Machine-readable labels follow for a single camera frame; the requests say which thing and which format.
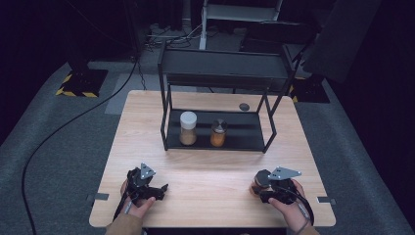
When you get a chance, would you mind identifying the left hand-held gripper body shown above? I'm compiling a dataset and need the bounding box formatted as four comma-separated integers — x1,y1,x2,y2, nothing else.
126,162,157,204

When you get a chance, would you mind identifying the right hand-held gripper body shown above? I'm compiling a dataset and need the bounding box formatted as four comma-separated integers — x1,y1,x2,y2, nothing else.
263,165,302,206

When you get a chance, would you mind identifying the black-lid spice jar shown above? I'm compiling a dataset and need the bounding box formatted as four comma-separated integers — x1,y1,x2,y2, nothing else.
249,168,274,197

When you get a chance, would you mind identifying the white-lid spice jar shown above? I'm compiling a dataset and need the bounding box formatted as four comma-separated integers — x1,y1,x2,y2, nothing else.
178,111,199,147

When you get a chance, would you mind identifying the silver-lid spice jar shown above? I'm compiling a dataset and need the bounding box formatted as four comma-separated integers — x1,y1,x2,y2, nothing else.
209,118,228,148

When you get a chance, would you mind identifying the black metal shelf rack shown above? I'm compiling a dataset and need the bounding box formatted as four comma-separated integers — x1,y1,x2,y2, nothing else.
157,40,300,155

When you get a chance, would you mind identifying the person's left hand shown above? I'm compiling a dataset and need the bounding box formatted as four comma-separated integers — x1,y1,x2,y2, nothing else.
119,179,157,219

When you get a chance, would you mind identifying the person's right hand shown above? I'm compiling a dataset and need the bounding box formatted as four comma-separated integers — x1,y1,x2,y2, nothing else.
267,178,311,233

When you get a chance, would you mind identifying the grey tape tab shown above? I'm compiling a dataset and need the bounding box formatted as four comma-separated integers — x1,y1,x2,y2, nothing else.
85,192,111,202
316,196,338,207

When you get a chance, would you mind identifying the black yellow-striped stand base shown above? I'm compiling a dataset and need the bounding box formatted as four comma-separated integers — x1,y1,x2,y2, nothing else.
288,75,331,105
55,68,110,99

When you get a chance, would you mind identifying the dark tilted panel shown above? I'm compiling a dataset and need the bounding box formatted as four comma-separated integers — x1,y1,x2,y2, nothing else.
300,0,383,84

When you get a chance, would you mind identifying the white metal stand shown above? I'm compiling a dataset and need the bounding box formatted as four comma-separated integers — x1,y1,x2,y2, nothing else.
198,0,285,51

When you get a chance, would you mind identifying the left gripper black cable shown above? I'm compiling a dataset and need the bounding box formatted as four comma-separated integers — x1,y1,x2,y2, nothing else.
112,189,132,221

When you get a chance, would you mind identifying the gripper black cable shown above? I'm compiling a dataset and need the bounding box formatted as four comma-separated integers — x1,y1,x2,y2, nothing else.
112,189,132,221
286,186,315,227

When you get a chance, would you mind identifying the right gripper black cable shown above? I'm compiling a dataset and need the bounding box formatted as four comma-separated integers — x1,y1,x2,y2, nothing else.
286,186,315,227

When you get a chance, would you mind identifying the long black floor cable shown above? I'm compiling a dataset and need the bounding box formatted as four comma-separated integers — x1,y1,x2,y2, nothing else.
21,57,141,235

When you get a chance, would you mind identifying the bundle of floor cables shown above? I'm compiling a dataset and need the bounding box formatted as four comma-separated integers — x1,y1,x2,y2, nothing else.
143,22,204,51

